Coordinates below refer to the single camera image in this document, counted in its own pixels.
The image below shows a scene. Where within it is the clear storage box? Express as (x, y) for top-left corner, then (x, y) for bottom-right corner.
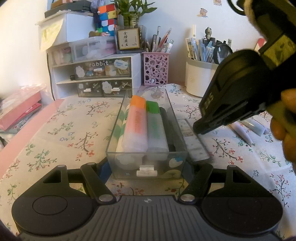
(69, 37), (116, 62)

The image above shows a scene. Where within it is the glass plant pot with label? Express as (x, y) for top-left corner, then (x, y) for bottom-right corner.
(115, 24), (147, 54)

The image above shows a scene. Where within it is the colourful puzzle cube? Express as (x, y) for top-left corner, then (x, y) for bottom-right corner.
(97, 3), (119, 36)

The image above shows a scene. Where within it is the white teal glue stick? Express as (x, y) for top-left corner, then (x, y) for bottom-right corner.
(114, 103), (133, 167)

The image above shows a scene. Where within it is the black marker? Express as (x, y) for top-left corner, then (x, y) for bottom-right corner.
(159, 107), (183, 152)

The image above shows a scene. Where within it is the white desktop drawer cabinet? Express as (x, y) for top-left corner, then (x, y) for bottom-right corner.
(47, 52), (142, 101)

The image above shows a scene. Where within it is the green highlighter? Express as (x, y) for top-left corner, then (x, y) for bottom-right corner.
(145, 100), (169, 154)

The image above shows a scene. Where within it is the green bamboo plant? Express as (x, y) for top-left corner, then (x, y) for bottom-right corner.
(111, 0), (158, 26)

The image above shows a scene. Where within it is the black flat box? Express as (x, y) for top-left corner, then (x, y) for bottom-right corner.
(44, 0), (92, 18)

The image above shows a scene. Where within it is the lavender white pen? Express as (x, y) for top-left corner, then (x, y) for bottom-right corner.
(230, 122), (253, 144)

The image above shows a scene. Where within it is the white storage box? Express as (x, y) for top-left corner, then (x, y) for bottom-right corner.
(36, 11), (97, 45)

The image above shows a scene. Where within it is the bunch of pens in white holder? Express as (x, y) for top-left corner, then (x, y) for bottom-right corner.
(185, 24), (234, 64)

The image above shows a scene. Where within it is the person's right hand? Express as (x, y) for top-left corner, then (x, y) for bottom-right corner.
(270, 89), (296, 164)

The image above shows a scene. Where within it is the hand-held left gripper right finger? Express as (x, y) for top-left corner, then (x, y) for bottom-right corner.
(179, 162), (270, 205)

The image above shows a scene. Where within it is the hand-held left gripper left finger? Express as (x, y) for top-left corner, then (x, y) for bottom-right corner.
(25, 162), (116, 205)

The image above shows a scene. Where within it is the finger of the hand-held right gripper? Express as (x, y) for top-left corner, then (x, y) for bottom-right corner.
(193, 102), (270, 135)

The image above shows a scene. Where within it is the pink mesh pen holder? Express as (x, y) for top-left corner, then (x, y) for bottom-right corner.
(142, 51), (171, 86)

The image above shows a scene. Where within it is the floral tablecloth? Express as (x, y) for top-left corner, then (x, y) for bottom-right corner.
(0, 82), (296, 241)

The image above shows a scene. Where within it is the white cloud-shaped pen holder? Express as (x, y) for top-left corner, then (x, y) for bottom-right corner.
(185, 56), (220, 97)

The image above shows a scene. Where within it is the black magnifying glass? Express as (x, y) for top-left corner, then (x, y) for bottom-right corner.
(214, 44), (234, 65)

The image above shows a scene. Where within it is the bunch of pens in pink holder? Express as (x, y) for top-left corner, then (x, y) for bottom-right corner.
(144, 26), (174, 53)

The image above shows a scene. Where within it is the clear plastic drawer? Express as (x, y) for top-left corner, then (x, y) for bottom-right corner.
(106, 88), (188, 179)

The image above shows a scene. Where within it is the yellow sticky note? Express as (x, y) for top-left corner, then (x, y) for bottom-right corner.
(39, 20), (64, 51)

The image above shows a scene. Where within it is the pink flat box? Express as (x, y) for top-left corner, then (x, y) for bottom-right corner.
(0, 90), (43, 130)

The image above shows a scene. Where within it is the orange highlighter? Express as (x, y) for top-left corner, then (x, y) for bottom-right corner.
(121, 95), (148, 153)

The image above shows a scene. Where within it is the purple plush toy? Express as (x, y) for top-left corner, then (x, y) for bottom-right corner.
(91, 0), (107, 12)

